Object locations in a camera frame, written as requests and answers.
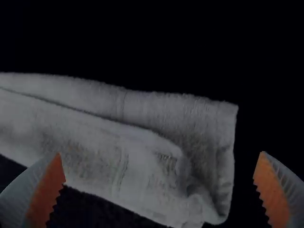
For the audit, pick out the pale towel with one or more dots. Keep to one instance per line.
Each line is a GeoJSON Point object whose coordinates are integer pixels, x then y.
{"type": "Point", "coordinates": [107, 133]}

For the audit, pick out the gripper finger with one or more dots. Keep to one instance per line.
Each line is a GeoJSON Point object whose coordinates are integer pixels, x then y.
{"type": "Point", "coordinates": [280, 190]}
{"type": "Point", "coordinates": [31, 197]}

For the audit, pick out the black mat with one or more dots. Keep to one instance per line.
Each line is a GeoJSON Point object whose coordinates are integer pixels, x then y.
{"type": "Point", "coordinates": [142, 35]}

